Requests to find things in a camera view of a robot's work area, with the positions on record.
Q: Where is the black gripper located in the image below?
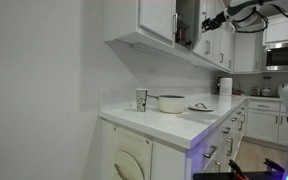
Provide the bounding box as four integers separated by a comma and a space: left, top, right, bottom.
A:
201, 11, 227, 33

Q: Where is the cream pot lid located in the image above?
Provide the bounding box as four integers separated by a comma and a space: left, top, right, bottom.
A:
187, 102, 215, 113

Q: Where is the white drawer with wooden sides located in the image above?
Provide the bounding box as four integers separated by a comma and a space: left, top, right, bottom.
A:
217, 117, 234, 143

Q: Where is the cream cooking pot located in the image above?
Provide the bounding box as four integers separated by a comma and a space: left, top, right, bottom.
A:
146, 94, 186, 115

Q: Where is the white drawer front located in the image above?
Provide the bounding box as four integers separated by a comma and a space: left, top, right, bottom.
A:
247, 99, 281, 113
189, 128, 219, 169

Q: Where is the white round door appliance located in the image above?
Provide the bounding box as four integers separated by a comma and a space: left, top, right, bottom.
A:
112, 123, 153, 180

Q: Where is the white cylindrical canister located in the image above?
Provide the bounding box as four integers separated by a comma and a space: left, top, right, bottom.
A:
218, 77, 234, 97

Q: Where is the brown wicker basket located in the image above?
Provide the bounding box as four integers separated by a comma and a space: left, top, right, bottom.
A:
232, 87, 246, 96

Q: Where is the metal toaster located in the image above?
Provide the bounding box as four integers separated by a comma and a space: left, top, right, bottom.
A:
250, 86, 262, 97

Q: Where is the steel built-in microwave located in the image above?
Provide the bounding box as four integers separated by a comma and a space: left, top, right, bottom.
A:
262, 41, 288, 72

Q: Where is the countertop blender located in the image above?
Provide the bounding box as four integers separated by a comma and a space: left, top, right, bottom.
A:
261, 75, 273, 98

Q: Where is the patterned paper cup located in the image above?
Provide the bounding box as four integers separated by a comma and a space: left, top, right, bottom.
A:
135, 88, 149, 113

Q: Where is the orange black bar clamp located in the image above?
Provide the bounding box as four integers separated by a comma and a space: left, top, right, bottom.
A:
263, 158, 285, 174
228, 159, 248, 180

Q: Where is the black cart table top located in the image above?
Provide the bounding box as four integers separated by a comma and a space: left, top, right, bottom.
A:
192, 170, 285, 180

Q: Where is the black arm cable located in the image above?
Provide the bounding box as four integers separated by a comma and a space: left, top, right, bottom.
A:
232, 3, 288, 34

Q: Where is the white corner wall cabinet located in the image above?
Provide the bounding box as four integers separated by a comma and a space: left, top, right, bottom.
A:
233, 31, 263, 73

